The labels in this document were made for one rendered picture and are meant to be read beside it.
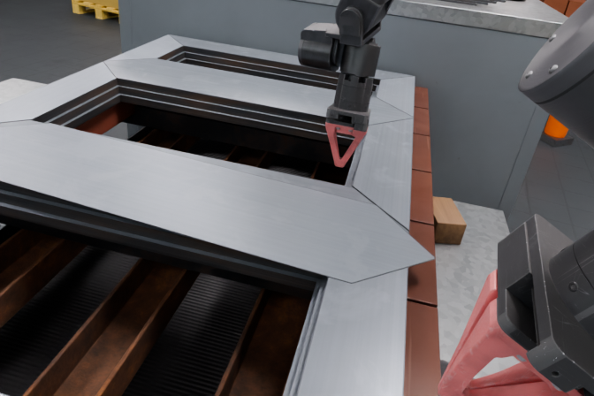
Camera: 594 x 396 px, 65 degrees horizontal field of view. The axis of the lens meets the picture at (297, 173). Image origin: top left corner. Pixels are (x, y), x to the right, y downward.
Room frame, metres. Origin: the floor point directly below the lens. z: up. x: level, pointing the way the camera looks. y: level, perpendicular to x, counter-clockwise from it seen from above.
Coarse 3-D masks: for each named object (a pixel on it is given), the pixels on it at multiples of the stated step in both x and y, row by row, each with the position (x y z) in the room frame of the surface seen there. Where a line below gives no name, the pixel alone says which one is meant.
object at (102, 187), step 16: (112, 160) 0.62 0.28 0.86; (128, 160) 0.63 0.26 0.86; (144, 160) 0.63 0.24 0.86; (160, 160) 0.64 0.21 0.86; (96, 176) 0.57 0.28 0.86; (112, 176) 0.58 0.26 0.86; (128, 176) 0.58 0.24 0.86; (144, 176) 0.59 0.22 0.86; (64, 192) 0.52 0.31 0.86; (80, 192) 0.53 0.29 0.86; (96, 192) 0.53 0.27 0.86; (112, 192) 0.53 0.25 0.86; (128, 192) 0.54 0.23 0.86; (96, 208) 0.49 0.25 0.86
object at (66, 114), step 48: (192, 48) 1.31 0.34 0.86; (96, 96) 0.90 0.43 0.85; (144, 96) 0.97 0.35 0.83; (192, 96) 0.96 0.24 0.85; (144, 144) 0.69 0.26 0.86; (0, 192) 0.53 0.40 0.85; (336, 192) 0.61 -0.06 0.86; (144, 240) 0.48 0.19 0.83; (192, 240) 0.48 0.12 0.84; (288, 384) 0.30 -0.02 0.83
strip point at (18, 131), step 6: (6, 126) 0.69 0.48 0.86; (12, 126) 0.69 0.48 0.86; (18, 126) 0.69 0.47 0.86; (24, 126) 0.70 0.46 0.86; (30, 126) 0.70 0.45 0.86; (36, 126) 0.70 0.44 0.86; (42, 126) 0.71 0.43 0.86; (0, 132) 0.67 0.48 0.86; (6, 132) 0.67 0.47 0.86; (12, 132) 0.67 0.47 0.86; (18, 132) 0.68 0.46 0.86; (24, 132) 0.68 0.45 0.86; (30, 132) 0.68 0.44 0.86; (0, 138) 0.65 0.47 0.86; (6, 138) 0.65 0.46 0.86; (12, 138) 0.65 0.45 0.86; (18, 138) 0.65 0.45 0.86; (0, 144) 0.63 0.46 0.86
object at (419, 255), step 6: (414, 240) 0.51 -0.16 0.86; (414, 246) 0.49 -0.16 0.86; (420, 246) 0.50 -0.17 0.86; (414, 252) 0.48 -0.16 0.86; (420, 252) 0.48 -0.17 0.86; (426, 252) 0.48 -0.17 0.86; (414, 258) 0.47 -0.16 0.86; (420, 258) 0.47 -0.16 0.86; (426, 258) 0.47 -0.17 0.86; (432, 258) 0.47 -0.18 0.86; (408, 264) 0.45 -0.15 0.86; (414, 264) 0.46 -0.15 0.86
